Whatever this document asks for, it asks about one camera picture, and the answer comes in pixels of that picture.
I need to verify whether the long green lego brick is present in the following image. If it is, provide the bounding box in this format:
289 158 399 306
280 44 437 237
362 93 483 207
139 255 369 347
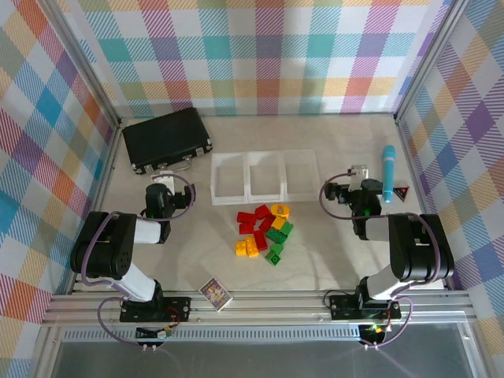
265 227 291 245

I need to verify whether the white plastic container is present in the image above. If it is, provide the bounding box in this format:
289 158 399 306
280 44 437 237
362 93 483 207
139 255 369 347
246 150 287 204
281 148 319 201
210 152 253 207

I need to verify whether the blue marker pen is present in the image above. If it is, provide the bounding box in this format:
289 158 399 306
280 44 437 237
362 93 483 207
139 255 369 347
380 144 396 204

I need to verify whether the black carrying case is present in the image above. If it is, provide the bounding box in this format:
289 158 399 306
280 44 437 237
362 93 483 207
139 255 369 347
121 106 215 176

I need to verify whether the small picture card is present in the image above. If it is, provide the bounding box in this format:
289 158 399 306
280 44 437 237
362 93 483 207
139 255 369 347
198 277 234 314

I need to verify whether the small power connector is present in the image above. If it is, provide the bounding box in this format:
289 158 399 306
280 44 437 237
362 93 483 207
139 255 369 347
135 325 174 343
360 322 389 344

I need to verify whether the perforated metal strip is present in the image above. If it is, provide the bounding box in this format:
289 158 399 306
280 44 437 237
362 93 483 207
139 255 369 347
61 328 476 343

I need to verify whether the grey metal panel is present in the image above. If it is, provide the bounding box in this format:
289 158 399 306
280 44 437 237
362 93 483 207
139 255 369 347
33 340 485 378

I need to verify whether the purple cable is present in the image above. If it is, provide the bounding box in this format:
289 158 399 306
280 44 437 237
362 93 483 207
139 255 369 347
80 172 197 350
319 169 440 350

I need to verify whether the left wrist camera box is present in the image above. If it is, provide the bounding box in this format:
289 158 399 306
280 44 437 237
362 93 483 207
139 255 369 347
151 171 177 191

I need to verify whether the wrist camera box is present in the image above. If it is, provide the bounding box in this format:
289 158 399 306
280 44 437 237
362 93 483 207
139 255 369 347
151 171 177 191
349 164 372 185

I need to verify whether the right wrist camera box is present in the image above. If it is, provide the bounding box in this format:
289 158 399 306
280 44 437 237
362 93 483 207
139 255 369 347
349 164 372 185

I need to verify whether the aluminium side rail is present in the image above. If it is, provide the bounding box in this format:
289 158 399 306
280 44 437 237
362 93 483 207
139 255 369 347
395 116 454 292
67 120 123 295

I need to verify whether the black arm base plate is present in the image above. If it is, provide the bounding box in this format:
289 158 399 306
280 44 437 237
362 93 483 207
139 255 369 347
119 295 193 323
328 293 402 321

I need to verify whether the aluminium frame rail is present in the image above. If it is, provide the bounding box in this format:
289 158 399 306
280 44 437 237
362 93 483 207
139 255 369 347
41 289 480 328

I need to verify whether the aluminium frame post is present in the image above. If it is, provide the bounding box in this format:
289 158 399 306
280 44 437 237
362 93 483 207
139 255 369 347
49 0 122 128
395 0 462 124

